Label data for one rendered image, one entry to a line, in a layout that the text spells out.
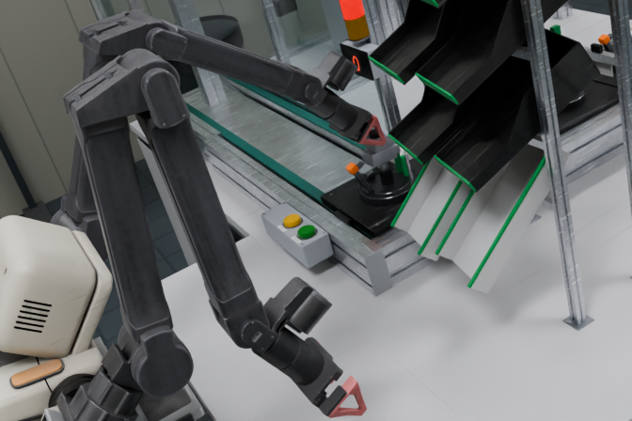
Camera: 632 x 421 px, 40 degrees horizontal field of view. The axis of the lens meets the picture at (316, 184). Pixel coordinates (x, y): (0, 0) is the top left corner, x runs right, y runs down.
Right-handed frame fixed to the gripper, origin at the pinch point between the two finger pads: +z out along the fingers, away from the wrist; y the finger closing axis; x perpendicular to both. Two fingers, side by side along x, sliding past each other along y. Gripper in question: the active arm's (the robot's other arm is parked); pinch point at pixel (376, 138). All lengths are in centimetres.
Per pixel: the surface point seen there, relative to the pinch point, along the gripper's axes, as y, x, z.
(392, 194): -5.5, 8.6, 7.5
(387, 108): 17.3, -9.5, 10.7
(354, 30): 16.8, -19.3, -9.0
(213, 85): 106, 4, 10
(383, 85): 17.1, -13.3, 6.2
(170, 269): 183, 79, 76
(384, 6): 77, -44, 32
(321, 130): 50, 1, 19
